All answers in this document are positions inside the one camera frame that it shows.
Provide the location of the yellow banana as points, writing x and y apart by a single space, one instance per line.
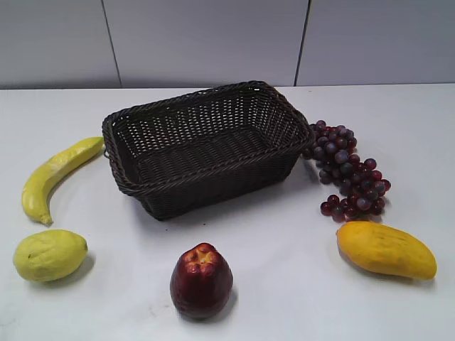
39 186

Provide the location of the dark woven basket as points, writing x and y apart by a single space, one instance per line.
179 154

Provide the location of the red apple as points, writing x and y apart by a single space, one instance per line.
201 282

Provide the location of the purple grape bunch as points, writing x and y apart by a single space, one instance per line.
361 185

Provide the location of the yellow-orange mango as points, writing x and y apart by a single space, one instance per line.
385 250

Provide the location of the yellow-green lemon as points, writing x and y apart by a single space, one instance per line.
49 255

